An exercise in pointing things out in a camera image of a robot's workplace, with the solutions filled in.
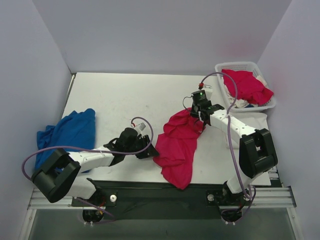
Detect aluminium frame rail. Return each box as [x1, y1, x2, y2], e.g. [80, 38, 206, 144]
[249, 164, 298, 208]

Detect white plastic basket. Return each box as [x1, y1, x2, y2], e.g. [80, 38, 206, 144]
[215, 61, 276, 113]

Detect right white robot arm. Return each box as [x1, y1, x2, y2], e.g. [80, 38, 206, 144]
[190, 90, 278, 204]

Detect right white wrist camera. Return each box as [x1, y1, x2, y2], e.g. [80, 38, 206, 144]
[198, 83, 213, 100]

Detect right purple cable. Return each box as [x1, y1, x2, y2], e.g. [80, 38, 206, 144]
[198, 72, 257, 221]

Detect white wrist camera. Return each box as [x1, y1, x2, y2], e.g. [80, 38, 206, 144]
[198, 83, 213, 100]
[131, 122, 146, 134]

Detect pink t shirt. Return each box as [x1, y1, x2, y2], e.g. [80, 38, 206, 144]
[221, 69, 274, 106]
[153, 108, 205, 190]

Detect blue t shirt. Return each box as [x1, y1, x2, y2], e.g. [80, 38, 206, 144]
[34, 107, 97, 174]

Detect white folded t shirt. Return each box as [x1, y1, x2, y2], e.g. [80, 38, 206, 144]
[224, 110, 272, 150]

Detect pink t shirt in basket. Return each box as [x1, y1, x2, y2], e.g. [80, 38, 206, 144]
[221, 69, 274, 106]

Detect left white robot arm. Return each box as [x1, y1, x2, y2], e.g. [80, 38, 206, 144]
[31, 126, 159, 206]

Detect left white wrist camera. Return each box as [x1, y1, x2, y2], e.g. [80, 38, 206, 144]
[131, 122, 146, 134]

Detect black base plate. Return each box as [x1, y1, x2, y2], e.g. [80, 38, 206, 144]
[71, 180, 250, 222]

